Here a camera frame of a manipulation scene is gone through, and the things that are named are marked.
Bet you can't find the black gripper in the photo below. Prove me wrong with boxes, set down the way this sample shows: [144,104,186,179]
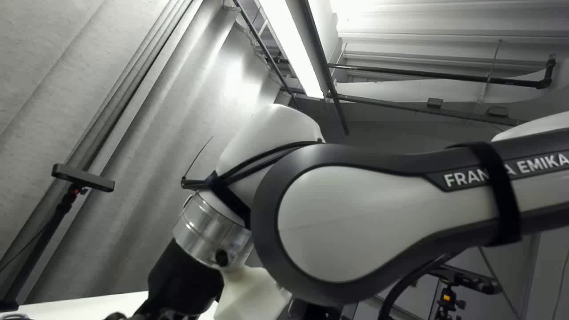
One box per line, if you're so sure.
[133,238,225,320]

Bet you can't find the grey curtain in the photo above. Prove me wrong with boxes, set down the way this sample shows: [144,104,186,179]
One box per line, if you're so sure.
[0,0,295,305]

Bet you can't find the ceiling light fixture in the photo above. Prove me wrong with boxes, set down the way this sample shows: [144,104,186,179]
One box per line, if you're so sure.
[254,0,327,99]

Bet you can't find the black ceiling pipe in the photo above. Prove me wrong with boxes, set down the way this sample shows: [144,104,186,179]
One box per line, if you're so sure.
[327,55,558,90]

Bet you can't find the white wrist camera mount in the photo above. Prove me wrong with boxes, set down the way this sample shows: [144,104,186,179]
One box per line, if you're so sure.
[213,264,291,320]

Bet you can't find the black camera stand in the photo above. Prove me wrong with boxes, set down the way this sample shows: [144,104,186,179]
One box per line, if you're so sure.
[0,183,87,312]
[433,282,467,320]

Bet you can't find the black velcro strap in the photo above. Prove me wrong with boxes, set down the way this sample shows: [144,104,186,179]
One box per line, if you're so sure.
[455,140,524,247]

